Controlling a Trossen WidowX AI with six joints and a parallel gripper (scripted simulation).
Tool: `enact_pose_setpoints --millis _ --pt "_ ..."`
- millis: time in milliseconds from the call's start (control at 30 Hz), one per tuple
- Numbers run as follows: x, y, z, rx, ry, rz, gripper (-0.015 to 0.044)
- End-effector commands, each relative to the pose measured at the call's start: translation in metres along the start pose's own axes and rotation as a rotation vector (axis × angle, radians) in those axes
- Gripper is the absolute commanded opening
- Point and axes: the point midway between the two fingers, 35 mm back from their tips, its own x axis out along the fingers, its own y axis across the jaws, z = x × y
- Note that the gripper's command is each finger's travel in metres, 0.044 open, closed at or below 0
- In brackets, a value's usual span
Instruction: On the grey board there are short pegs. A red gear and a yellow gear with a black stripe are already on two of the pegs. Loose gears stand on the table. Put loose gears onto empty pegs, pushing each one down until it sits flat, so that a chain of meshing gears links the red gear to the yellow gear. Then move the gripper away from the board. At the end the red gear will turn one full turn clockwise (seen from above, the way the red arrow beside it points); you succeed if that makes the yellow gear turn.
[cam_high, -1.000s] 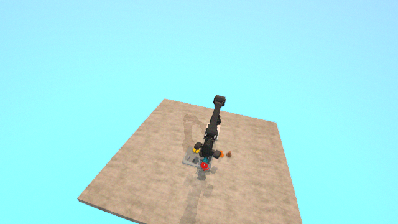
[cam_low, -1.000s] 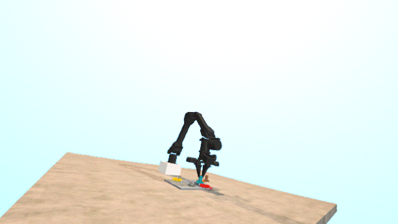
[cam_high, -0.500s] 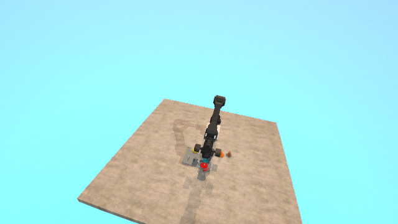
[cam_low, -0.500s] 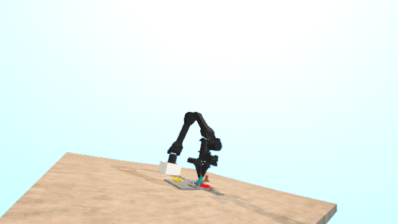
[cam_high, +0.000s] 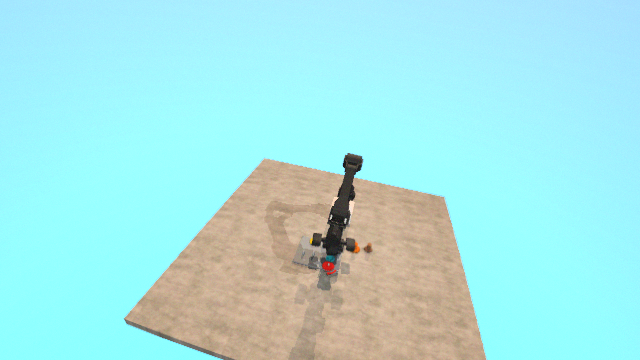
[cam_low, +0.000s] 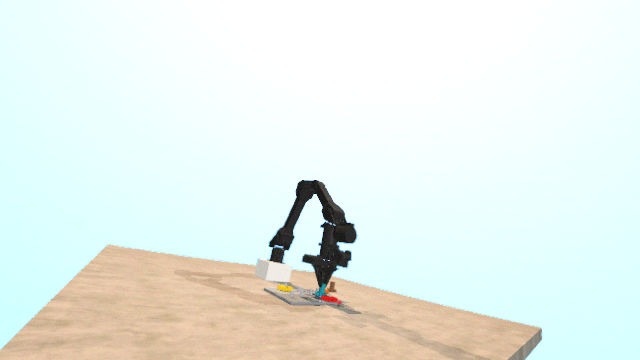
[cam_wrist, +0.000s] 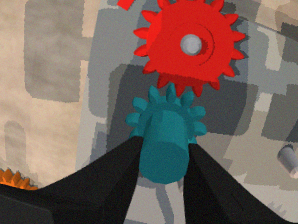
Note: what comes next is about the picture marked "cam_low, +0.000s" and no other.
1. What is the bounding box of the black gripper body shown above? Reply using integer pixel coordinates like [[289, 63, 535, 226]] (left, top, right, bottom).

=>
[[301, 241, 349, 269]]

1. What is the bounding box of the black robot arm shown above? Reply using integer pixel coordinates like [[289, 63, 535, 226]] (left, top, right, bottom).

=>
[[267, 180, 358, 266]]

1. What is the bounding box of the red gear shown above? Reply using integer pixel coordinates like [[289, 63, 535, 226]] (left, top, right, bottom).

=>
[[321, 295, 338, 302]]

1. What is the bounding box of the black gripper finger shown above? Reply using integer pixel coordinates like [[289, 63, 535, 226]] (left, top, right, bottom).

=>
[[323, 267, 340, 287], [311, 264, 329, 288]]

